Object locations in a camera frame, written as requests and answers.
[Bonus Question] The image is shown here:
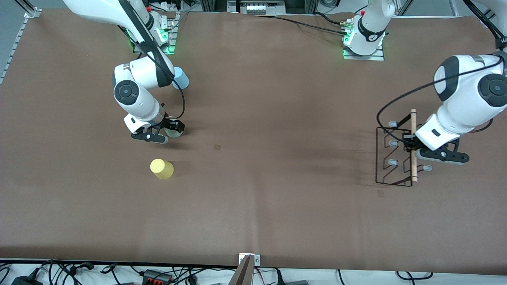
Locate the black wire cup holder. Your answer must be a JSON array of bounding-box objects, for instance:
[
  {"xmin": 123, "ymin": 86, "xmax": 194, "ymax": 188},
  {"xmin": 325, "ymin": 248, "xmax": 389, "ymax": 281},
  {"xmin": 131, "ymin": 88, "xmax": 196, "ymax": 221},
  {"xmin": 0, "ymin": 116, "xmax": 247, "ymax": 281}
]
[{"xmin": 375, "ymin": 109, "xmax": 433, "ymax": 187}]

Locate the yellow plastic cup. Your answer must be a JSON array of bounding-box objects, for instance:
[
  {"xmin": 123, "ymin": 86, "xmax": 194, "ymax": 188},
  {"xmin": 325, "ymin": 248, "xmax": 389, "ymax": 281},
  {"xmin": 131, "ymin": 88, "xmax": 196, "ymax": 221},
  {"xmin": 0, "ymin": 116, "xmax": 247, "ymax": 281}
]
[{"xmin": 150, "ymin": 158, "xmax": 174, "ymax": 180}]

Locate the light blue plastic cup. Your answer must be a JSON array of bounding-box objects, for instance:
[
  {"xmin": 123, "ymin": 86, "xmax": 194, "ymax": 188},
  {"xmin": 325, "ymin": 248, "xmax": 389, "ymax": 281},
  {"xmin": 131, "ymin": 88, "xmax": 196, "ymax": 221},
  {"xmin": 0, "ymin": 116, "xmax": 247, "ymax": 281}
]
[{"xmin": 172, "ymin": 67, "xmax": 190, "ymax": 90}]

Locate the brown table cover mat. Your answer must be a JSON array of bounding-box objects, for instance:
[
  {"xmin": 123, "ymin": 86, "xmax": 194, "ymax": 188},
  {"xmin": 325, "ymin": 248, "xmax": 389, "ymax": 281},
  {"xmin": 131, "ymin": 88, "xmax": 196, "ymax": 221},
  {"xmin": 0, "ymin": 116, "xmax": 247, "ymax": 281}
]
[{"xmin": 0, "ymin": 8, "xmax": 507, "ymax": 276}]

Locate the grey electrical box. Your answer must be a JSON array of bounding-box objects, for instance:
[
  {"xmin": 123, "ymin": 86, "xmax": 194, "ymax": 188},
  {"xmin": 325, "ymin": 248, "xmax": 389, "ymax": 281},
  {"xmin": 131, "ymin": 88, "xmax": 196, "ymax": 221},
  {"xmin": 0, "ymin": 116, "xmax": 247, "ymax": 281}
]
[{"xmin": 228, "ymin": 0, "xmax": 286, "ymax": 15}]

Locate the black orange connector box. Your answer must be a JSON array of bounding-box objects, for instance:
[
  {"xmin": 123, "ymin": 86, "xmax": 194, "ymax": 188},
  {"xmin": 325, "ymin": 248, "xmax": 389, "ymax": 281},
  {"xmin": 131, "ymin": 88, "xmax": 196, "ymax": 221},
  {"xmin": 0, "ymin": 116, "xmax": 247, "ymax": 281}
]
[{"xmin": 143, "ymin": 269, "xmax": 173, "ymax": 284}]

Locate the black right camera bracket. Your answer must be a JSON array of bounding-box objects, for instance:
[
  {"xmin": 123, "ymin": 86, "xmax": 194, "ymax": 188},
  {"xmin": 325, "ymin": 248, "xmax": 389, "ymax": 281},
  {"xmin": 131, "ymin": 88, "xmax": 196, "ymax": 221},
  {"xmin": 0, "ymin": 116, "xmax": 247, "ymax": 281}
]
[{"xmin": 132, "ymin": 127, "xmax": 168, "ymax": 144}]

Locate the black camera bracket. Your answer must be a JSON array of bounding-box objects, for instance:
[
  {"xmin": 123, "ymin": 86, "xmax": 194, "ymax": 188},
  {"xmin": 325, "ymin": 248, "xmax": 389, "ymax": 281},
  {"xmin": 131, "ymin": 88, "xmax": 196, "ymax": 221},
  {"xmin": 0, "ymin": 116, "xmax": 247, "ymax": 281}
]
[
  {"xmin": 132, "ymin": 127, "xmax": 168, "ymax": 144},
  {"xmin": 416, "ymin": 139, "xmax": 471, "ymax": 165}
]

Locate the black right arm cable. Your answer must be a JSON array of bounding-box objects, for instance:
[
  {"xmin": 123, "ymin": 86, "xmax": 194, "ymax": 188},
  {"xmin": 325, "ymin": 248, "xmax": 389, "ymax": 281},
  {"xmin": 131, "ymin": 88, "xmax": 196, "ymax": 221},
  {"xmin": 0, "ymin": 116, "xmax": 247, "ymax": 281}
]
[{"xmin": 118, "ymin": 0, "xmax": 187, "ymax": 120}]

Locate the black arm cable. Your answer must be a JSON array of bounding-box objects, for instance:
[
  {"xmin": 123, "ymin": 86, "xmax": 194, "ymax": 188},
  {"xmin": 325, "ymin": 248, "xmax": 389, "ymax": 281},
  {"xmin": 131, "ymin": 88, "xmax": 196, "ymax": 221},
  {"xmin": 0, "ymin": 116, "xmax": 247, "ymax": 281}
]
[
  {"xmin": 118, "ymin": 0, "xmax": 187, "ymax": 120},
  {"xmin": 376, "ymin": 0, "xmax": 507, "ymax": 139}
]

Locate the black left camera bracket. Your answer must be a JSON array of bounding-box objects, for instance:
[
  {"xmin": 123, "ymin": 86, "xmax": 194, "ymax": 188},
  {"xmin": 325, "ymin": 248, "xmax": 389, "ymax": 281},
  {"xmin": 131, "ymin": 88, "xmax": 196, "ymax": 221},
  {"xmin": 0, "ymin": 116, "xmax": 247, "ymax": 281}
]
[{"xmin": 416, "ymin": 139, "xmax": 471, "ymax": 165}]

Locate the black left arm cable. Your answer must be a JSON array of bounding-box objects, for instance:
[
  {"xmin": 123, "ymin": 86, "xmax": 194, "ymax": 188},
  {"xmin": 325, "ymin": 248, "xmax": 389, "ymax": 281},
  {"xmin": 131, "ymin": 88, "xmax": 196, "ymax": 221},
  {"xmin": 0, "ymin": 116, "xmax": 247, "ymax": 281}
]
[{"xmin": 376, "ymin": 0, "xmax": 507, "ymax": 139}]

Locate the black looped floor cable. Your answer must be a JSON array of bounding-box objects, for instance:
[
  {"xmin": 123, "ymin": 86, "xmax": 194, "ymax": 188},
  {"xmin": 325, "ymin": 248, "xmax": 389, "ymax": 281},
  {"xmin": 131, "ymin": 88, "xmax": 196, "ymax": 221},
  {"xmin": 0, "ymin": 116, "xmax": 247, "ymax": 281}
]
[{"xmin": 396, "ymin": 271, "xmax": 434, "ymax": 280}]

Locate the black table power cable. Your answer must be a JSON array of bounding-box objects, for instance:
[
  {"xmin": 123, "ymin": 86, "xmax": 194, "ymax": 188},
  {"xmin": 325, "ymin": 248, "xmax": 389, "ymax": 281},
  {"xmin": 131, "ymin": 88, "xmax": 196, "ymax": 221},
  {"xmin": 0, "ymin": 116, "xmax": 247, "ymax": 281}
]
[{"xmin": 253, "ymin": 14, "xmax": 351, "ymax": 37}]

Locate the tapered grey brown post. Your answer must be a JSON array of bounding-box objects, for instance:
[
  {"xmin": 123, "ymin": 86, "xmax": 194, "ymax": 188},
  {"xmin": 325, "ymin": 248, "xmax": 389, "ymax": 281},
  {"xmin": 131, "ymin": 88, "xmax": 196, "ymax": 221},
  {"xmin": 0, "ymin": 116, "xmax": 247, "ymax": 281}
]
[{"xmin": 229, "ymin": 255, "xmax": 255, "ymax": 285}]

